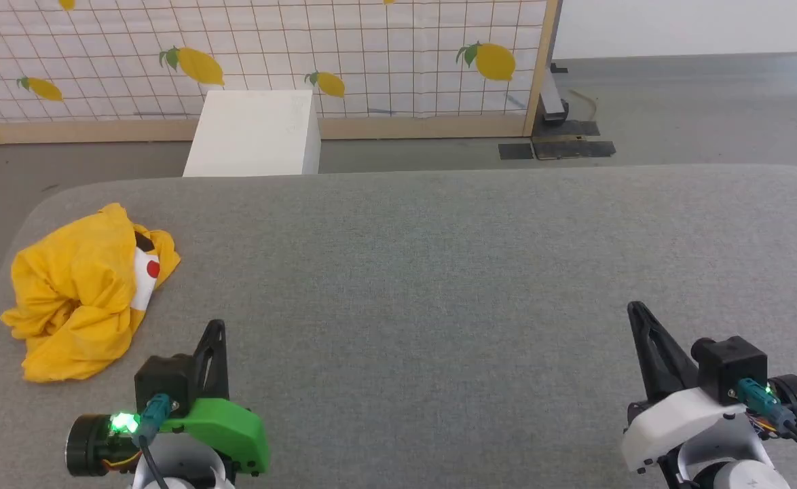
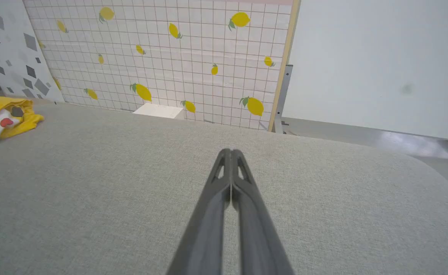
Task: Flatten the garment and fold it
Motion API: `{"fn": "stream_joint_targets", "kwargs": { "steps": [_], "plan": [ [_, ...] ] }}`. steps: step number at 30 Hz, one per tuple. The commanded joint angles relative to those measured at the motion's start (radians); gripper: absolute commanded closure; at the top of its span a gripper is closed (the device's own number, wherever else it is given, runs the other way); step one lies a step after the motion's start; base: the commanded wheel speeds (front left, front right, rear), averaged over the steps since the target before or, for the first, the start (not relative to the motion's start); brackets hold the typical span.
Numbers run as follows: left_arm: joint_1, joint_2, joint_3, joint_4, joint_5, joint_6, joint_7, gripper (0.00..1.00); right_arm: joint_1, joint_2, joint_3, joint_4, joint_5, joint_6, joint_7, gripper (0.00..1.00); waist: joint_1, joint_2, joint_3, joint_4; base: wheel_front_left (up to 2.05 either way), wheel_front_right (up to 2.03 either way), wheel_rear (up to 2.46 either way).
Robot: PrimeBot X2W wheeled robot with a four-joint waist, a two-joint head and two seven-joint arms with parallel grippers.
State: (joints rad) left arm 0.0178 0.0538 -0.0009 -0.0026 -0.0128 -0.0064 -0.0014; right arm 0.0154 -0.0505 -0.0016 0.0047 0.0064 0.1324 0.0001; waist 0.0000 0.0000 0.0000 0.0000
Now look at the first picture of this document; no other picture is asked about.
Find yellow cartoon face t-shirt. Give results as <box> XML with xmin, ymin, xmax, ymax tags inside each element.
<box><xmin>0</xmin><ymin>202</ymin><xmax>182</xmax><ymax>383</ymax></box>

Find beige floor cable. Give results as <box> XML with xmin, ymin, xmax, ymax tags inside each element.
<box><xmin>570</xmin><ymin>88</ymin><xmax>600</xmax><ymax>120</ymax></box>

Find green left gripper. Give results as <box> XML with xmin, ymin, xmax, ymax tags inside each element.
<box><xmin>66</xmin><ymin>319</ymin><xmax>270</xmax><ymax>476</ymax></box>

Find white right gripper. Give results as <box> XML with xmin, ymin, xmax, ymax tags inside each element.
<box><xmin>621</xmin><ymin>301</ymin><xmax>797</xmax><ymax>471</ymax></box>

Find lemon print grid partition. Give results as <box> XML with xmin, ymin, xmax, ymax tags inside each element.
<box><xmin>0</xmin><ymin>0</ymin><xmax>562</xmax><ymax>145</ymax></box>

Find black right camera cable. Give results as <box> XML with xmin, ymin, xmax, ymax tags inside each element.
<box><xmin>737</xmin><ymin>378</ymin><xmax>797</xmax><ymax>480</ymax></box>

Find white rectangular box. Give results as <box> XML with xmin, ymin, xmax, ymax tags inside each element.
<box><xmin>183</xmin><ymin>90</ymin><xmax>322</xmax><ymax>177</ymax></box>

